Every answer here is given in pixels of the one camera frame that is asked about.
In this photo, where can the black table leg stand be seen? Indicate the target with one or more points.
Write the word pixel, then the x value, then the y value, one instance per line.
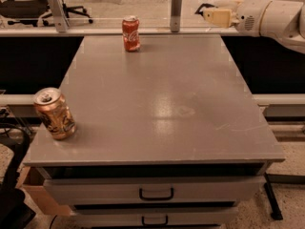
pixel 280 179

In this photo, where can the black office chair background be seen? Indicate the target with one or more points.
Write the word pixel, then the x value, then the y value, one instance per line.
pixel 27 12

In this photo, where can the grey drawer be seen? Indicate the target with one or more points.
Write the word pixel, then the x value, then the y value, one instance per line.
pixel 177 217
pixel 93 191

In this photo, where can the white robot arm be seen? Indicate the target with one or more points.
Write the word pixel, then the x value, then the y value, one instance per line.
pixel 283 21

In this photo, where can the upper grey drawer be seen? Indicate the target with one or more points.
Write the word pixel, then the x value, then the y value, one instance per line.
pixel 93 191

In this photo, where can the lower grey drawer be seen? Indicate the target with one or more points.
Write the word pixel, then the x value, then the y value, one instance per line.
pixel 177 217

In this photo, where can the horizontal metal rail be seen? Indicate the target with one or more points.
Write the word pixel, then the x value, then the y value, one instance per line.
pixel 260 99

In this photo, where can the middle metal bracket post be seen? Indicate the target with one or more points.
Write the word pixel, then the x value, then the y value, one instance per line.
pixel 176 7

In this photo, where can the metal bracket post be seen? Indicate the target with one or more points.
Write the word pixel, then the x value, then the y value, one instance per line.
pixel 59 17
pixel 176 7

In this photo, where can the orange gold soda can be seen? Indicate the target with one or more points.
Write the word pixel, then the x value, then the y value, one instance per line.
pixel 52 108

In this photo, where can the black lower drawer handle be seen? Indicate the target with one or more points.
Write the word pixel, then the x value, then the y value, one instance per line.
pixel 154 221

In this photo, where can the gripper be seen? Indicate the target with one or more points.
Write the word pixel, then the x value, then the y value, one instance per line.
pixel 248 18

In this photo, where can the left metal bracket post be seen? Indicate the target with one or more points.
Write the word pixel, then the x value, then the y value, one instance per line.
pixel 59 17

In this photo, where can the dark blue rxbar wrapper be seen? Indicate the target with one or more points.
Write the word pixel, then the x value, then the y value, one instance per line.
pixel 202 6

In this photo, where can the black chair at left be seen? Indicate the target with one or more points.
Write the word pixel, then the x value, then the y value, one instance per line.
pixel 14 212

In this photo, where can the black drawer handle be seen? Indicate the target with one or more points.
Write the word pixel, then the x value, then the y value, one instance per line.
pixel 146 195
pixel 154 221

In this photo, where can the wooden box under table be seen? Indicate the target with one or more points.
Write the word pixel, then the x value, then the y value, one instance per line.
pixel 32 182

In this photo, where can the black upper drawer handle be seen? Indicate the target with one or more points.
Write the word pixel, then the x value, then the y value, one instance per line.
pixel 146 195

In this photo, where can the red coca-cola can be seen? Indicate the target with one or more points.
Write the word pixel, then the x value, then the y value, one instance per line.
pixel 130 25

